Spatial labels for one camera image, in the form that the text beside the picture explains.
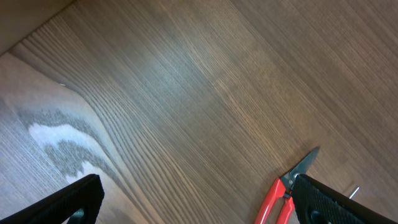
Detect black red screwdriver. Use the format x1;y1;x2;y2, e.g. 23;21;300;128
348;186;360;199

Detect red handled pruning shears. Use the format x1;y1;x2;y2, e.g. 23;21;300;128
254;146;320;224

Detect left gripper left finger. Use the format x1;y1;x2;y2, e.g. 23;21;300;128
1;174;104;224

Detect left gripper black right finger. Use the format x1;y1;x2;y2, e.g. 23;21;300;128
292;174;397;224

